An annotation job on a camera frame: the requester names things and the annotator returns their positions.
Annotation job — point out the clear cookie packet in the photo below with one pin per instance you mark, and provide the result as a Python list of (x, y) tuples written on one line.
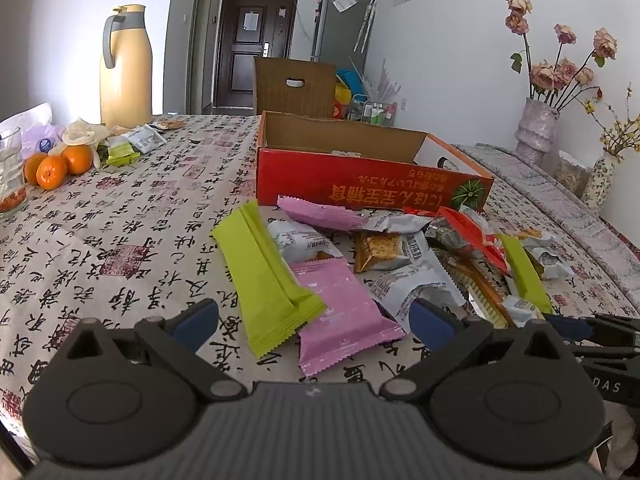
[(167, 124)]

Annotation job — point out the paper sheet on door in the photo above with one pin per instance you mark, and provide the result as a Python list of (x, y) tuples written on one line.
[(250, 20)]

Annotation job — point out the dried rose bouquet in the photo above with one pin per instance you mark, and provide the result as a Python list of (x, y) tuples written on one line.
[(562, 67)]

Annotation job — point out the orange mandarin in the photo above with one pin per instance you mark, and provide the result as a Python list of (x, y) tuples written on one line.
[(77, 159), (50, 174), (31, 167)]

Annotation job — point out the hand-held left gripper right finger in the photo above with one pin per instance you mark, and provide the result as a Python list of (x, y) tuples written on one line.
[(430, 322)]

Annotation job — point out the dark patterned snack packet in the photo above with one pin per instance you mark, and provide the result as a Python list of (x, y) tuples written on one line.
[(447, 237)]

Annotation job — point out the grey fridge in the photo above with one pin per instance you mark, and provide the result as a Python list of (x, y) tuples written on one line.
[(340, 35)]

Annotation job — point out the yellow thermos jug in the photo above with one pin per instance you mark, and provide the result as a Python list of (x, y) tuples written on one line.
[(125, 85)]

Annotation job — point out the pink ribbed vase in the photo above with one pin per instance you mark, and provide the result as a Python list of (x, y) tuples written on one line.
[(537, 130)]

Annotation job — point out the red snack packet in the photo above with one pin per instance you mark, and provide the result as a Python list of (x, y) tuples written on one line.
[(480, 240)]

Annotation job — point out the white umbrella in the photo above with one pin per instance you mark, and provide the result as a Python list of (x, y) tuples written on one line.
[(367, 20)]

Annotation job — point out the snack packets near thermos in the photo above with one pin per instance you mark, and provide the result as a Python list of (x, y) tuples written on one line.
[(145, 139)]

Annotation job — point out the yellow flower sprig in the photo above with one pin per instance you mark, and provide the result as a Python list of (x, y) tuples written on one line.
[(620, 140)]

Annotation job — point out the small floral vase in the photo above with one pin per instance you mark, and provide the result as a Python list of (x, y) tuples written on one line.
[(600, 180)]

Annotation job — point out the pink snack packet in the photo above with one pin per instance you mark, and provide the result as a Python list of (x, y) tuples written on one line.
[(320, 212), (345, 320)]

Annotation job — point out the paper sheet on fridge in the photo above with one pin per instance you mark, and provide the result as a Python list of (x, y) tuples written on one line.
[(345, 1)]

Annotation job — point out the pink dried pampas grass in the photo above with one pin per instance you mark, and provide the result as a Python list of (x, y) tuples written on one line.
[(385, 85)]

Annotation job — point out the grey interior door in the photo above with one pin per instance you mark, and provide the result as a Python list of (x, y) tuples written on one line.
[(200, 45)]

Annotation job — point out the clear drinking glass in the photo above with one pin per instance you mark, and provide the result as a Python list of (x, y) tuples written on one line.
[(10, 160)]

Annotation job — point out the dark brown entrance door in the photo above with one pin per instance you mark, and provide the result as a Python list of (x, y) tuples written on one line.
[(235, 60)]

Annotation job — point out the long green snack packet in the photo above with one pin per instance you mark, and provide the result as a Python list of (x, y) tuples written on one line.
[(525, 272), (265, 275)]

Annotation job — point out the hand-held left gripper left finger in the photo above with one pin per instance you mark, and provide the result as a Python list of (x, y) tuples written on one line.
[(197, 322)]

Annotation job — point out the golden brown snack packet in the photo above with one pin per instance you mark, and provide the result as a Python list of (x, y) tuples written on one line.
[(380, 252)]

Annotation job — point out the red cardboard box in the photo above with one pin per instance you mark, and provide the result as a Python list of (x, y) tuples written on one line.
[(350, 180)]

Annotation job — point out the yellow bag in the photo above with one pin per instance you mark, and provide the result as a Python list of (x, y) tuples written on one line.
[(342, 95)]

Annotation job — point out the orange snack packet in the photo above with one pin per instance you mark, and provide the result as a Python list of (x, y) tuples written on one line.
[(529, 233)]

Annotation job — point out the cream crumpled wrapper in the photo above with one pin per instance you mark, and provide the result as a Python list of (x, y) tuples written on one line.
[(82, 132)]

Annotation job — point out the glass jar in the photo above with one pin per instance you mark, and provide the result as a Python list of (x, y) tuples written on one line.
[(570, 172)]

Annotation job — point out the purple white plastic bag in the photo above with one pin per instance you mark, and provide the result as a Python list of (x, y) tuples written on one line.
[(37, 132)]

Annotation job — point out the tan cracker packet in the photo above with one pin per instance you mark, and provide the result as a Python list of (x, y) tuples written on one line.
[(119, 132)]

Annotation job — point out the brown striped snack packet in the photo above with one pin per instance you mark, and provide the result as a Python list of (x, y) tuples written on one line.
[(480, 290)]

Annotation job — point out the small flat white packet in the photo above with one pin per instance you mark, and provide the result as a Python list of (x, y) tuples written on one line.
[(345, 152)]

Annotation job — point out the calligraphy printed tablecloth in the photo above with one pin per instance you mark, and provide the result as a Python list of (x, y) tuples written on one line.
[(150, 240)]

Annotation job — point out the small green white packet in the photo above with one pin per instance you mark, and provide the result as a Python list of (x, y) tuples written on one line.
[(120, 154)]

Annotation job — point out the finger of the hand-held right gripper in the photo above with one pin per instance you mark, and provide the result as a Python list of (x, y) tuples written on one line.
[(567, 327)]

